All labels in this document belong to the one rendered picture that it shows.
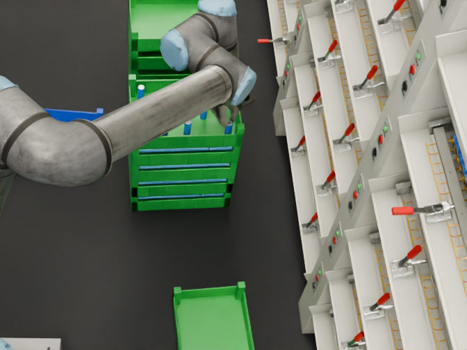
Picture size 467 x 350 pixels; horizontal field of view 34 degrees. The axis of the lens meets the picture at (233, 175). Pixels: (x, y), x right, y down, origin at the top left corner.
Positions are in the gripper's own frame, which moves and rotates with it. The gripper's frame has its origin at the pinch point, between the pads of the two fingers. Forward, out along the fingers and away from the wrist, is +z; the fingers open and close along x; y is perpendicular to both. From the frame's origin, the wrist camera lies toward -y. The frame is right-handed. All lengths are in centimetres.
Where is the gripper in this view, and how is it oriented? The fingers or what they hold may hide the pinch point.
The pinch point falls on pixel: (229, 123)
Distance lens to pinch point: 206.3
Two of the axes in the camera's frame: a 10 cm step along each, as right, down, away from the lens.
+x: -7.9, 4.5, -4.1
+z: 0.5, 7.2, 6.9
